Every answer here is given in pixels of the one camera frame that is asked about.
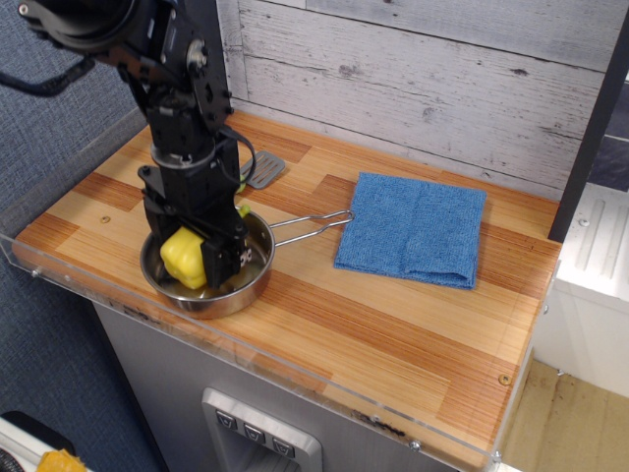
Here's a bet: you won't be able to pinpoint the yellow object bottom left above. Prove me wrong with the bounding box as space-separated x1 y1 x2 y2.
35 449 88 472

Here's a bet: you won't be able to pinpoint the black right vertical post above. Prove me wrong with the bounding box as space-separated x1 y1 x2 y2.
546 0 629 243

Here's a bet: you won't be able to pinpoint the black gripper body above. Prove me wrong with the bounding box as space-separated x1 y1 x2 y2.
138 156 245 239

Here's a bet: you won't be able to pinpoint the small steel pan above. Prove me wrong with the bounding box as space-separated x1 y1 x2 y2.
141 209 355 320

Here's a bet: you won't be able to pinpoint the green handled grey spatula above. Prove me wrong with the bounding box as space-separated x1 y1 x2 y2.
237 150 286 193

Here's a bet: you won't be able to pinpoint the black braided cable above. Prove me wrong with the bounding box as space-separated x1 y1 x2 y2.
0 445 24 472

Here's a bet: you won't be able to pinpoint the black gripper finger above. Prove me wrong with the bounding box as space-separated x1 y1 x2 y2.
200 235 241 289
143 199 182 240

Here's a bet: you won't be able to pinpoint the grey cabinet with dispenser panel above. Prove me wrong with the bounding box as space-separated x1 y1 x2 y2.
95 305 448 471

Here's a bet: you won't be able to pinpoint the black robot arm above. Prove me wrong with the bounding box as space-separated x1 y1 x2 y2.
1 1 248 288

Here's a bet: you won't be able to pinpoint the blue folded cloth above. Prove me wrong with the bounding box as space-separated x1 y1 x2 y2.
334 172 486 290

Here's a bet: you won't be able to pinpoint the clear acrylic table guard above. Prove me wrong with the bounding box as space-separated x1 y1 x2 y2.
13 112 559 471

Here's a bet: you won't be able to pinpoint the white ridged side unit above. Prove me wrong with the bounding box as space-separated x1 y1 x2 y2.
533 184 628 396

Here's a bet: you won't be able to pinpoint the yellow toy capsicum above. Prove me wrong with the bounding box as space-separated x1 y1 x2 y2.
159 221 253 289

